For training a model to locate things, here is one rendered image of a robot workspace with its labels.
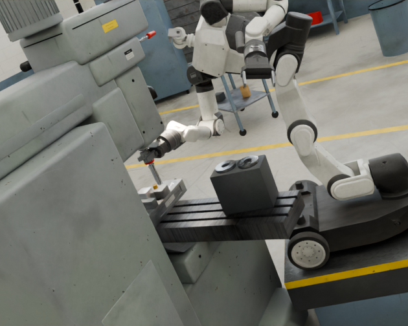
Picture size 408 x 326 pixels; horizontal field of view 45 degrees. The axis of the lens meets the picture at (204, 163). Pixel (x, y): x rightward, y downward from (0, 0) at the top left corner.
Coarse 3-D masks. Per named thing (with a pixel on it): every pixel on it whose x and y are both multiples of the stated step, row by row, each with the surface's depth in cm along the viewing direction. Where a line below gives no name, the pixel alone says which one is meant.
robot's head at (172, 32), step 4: (168, 28) 223; (172, 28) 223; (176, 28) 223; (180, 28) 224; (168, 32) 223; (172, 32) 223; (176, 32) 223; (180, 32) 223; (184, 32) 224; (168, 36) 223; (172, 36) 223; (176, 36) 223; (180, 36) 223; (184, 36) 224; (176, 40) 224; (180, 40) 224
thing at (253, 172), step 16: (240, 160) 203; (256, 160) 198; (224, 176) 200; (240, 176) 198; (256, 176) 196; (272, 176) 206; (224, 192) 204; (240, 192) 202; (256, 192) 199; (272, 192) 202; (224, 208) 208; (240, 208) 206; (256, 208) 203
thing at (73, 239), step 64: (0, 192) 134; (64, 192) 148; (128, 192) 171; (0, 256) 140; (64, 256) 145; (128, 256) 168; (0, 320) 162; (64, 320) 144; (128, 320) 164; (192, 320) 194
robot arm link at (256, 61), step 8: (248, 48) 188; (256, 48) 186; (264, 48) 188; (248, 56) 187; (256, 56) 185; (264, 56) 188; (248, 64) 183; (256, 64) 183; (264, 64) 183; (248, 72) 184; (256, 72) 184; (264, 72) 184
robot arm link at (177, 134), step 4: (168, 124) 232; (172, 124) 231; (176, 124) 231; (180, 124) 231; (168, 128) 231; (172, 128) 229; (176, 128) 228; (180, 128) 228; (184, 128) 228; (172, 132) 224; (176, 132) 225; (180, 132) 227; (176, 136) 224; (180, 136) 227; (180, 140) 226; (184, 140) 230; (180, 144) 232; (176, 148) 231
